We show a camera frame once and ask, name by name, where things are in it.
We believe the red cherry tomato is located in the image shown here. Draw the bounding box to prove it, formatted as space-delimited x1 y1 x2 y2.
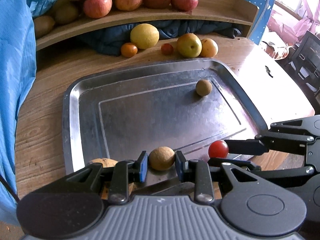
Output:
161 43 174 56
208 140 229 158

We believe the brown longan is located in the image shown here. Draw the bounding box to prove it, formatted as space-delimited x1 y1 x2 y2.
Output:
196 79 213 96
149 146 175 171

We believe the large yellow lemon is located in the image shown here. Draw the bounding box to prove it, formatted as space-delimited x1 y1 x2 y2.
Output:
130 23 159 50

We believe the brown potato under gripper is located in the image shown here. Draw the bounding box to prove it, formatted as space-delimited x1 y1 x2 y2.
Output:
89 157 136 201

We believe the metal tray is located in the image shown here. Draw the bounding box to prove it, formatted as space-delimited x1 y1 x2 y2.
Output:
62 59 267 173

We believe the brown longan on tray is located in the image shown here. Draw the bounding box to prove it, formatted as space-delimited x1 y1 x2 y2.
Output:
196 79 213 96

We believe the black appliance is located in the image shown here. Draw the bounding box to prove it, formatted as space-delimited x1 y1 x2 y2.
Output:
290 31 319 96

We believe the yellow orange spotted fruit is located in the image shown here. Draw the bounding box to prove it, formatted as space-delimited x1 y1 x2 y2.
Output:
200 38 219 57

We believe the orange tangerine left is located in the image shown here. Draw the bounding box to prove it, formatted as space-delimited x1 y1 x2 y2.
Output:
120 43 138 58

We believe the yellow green pear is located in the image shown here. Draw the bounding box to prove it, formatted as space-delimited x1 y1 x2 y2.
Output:
177 33 202 58

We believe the dark blue crumpled cloth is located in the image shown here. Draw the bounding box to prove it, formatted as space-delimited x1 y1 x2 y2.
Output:
91 20 244 56

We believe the pink curtain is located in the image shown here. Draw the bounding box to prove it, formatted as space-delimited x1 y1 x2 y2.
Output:
267 0 319 45

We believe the wooden shelf riser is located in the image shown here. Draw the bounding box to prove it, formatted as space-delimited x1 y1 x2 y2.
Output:
36 0 259 51

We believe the small dark red apple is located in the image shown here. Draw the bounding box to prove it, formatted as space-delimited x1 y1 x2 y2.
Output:
171 0 199 11

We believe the light blue fabric sheet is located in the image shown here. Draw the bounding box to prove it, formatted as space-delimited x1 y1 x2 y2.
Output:
0 0 38 227

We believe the pale red apple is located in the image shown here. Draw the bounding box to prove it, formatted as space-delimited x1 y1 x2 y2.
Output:
83 0 112 18

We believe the brown kiwi left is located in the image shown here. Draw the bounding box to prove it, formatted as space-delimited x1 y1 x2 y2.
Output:
33 15 55 39

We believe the brown kiwi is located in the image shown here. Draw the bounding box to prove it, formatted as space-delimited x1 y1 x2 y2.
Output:
33 15 55 39
55 4 79 25

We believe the brown kiwi right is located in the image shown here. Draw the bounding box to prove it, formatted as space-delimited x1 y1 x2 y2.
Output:
55 4 79 25

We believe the black cable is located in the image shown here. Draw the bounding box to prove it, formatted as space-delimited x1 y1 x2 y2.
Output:
0 173 21 203

